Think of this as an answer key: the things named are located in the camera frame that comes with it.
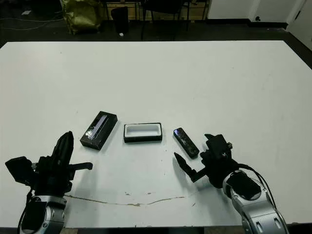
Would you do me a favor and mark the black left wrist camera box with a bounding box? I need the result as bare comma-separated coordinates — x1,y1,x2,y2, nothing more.
4,156,35,186

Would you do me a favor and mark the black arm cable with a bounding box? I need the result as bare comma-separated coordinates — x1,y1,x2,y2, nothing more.
18,190,34,231
238,163,278,210

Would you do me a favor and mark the wooden shelving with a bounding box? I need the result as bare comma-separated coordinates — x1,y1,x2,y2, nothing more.
102,0,210,20

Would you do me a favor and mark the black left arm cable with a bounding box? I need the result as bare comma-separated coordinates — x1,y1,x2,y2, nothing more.
18,190,34,231

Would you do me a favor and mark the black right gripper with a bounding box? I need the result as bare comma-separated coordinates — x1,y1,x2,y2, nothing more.
173,133,239,189

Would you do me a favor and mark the black waste bin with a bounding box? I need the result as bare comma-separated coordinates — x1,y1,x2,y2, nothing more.
111,6,129,34

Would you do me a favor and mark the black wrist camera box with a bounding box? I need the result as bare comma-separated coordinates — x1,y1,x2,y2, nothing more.
4,156,35,186
206,134,234,158

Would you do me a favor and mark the white door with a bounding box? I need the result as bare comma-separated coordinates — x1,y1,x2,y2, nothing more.
287,0,312,66

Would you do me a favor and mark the black box white insert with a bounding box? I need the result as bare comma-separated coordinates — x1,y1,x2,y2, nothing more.
123,121,163,144

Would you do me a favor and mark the black chair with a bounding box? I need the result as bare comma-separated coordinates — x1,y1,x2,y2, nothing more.
140,0,191,41

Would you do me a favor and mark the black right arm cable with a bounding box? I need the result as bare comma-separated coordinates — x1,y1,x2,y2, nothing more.
238,163,278,210

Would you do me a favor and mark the black handheld camera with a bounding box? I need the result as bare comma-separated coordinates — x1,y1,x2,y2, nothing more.
173,127,199,159

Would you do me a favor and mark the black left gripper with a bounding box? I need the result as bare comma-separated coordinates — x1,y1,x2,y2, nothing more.
30,131,93,195

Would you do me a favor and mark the black box lid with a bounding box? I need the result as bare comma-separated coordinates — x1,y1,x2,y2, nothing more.
79,111,119,151

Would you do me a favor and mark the yellowish plastic bag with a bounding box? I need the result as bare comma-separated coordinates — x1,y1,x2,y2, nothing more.
61,0,102,35

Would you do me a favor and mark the thin white cable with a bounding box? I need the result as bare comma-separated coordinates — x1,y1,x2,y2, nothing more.
0,14,66,31

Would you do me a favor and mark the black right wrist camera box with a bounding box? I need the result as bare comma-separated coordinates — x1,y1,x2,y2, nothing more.
206,134,234,158

